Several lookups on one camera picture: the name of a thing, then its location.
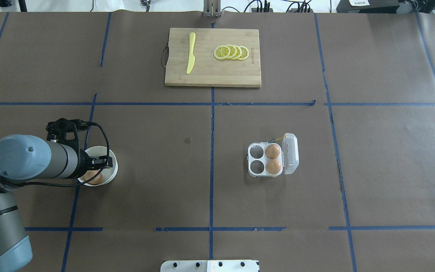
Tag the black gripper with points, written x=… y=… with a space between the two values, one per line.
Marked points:
x=83 y=162

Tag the brown egg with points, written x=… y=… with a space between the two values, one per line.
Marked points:
x=95 y=179

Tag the clear plastic egg box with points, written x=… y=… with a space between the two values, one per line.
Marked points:
x=289 y=157

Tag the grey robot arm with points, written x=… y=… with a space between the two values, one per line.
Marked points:
x=57 y=161

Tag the brown egg upper slot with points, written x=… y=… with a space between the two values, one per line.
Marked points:
x=273 y=151

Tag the yellow plastic knife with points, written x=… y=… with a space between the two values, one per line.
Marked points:
x=191 y=56

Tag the bamboo cutting board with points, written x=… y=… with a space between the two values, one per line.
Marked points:
x=208 y=71

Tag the lemon slice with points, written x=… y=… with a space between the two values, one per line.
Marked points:
x=222 y=52
x=232 y=51
x=244 y=53
x=238 y=52

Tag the black device on shelf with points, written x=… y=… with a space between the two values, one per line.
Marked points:
x=368 y=6

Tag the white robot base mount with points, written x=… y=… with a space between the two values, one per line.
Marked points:
x=210 y=266

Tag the grey metal stand post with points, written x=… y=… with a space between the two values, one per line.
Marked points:
x=212 y=8

